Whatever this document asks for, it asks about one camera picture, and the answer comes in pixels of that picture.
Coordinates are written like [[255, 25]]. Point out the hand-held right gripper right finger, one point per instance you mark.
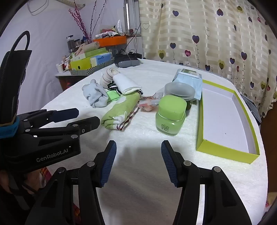
[[168, 164]]

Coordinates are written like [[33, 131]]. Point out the plaid floral bedsheet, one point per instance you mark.
[[46, 176]]

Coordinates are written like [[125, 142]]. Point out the light green flat box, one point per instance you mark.
[[93, 53]]

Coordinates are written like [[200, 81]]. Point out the lime green file box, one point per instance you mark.
[[80, 64]]

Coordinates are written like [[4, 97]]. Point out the light blue wet wipes pack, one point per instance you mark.
[[190, 77]]

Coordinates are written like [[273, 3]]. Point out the beige rolled cloth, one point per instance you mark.
[[88, 46]]

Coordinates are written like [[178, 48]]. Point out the black grey electronic device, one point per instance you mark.
[[127, 62]]

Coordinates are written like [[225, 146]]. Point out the pile of assorted packets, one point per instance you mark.
[[112, 32]]

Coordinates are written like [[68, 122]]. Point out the green white patterned towel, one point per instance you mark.
[[116, 112]]

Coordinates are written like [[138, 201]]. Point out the small bright green cloth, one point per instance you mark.
[[112, 96]]

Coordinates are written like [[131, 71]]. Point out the clear plastic snack bag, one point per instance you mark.
[[149, 103]]

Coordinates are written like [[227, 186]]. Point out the black white striped sock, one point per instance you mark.
[[113, 87]]

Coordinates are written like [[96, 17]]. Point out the window frame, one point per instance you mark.
[[132, 15]]

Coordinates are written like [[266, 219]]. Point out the beige wall rack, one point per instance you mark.
[[71, 4]]

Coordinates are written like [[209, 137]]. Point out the small white cup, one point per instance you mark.
[[59, 68]]

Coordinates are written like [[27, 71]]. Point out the brown wooden wardrobe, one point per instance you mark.
[[269, 151]]

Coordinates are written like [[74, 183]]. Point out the frosted plastic jar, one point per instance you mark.
[[179, 89]]

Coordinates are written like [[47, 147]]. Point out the green cream jar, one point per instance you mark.
[[171, 116]]

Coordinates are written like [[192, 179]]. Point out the yellow-green cardboard box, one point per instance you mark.
[[223, 114]]

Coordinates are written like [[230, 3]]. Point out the light blue grey socks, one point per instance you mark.
[[92, 89]]

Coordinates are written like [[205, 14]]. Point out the blue tissue box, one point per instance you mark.
[[101, 58]]

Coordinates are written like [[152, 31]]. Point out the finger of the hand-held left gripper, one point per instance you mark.
[[86, 125], [65, 114]]

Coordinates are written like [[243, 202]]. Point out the purple dried branches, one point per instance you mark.
[[81, 23]]

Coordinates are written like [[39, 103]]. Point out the red side cabinet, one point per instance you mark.
[[69, 83]]

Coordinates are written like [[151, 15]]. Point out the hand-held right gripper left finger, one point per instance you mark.
[[109, 164]]

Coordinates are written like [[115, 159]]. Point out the person's left hand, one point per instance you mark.
[[4, 180]]

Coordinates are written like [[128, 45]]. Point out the cream curtain with hearts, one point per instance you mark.
[[194, 32]]

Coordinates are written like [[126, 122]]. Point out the white sock with coloured lines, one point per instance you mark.
[[107, 77]]

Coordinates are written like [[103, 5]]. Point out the black white striped tray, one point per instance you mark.
[[95, 69]]

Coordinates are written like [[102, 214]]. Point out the orange tray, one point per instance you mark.
[[110, 41]]

